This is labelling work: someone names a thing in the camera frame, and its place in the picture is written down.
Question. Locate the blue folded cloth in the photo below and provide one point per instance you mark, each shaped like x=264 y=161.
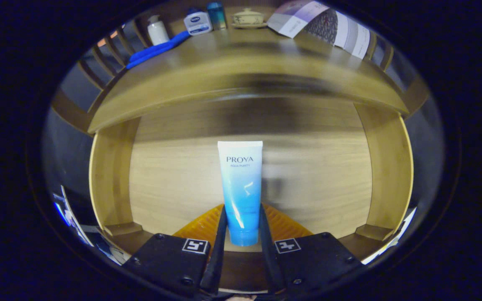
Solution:
x=153 y=52

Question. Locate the purple and white book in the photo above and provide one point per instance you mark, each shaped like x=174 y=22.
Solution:
x=293 y=19

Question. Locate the white lotion bottle blue cap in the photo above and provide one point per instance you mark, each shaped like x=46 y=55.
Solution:
x=198 y=24

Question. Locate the teal slim bottle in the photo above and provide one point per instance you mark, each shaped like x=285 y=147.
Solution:
x=217 y=16

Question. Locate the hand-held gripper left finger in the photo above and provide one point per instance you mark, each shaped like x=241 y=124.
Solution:
x=170 y=261

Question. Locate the blue and white cosmetic tube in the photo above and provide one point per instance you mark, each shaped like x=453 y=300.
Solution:
x=241 y=188

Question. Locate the white pump bottle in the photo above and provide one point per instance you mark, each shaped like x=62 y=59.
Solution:
x=158 y=33

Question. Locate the wooden countertop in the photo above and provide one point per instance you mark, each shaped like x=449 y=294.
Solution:
x=232 y=54

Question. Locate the wooden cabinet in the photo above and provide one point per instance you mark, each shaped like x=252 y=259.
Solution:
x=71 y=113

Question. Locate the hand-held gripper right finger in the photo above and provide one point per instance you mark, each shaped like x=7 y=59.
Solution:
x=312 y=261

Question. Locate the plain white book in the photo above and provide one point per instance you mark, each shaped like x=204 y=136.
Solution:
x=341 y=31

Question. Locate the wooden drawer with black knob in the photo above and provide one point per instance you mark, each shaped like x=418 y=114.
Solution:
x=174 y=179

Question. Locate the beige lidded teacup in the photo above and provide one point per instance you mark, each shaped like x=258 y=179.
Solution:
x=248 y=19

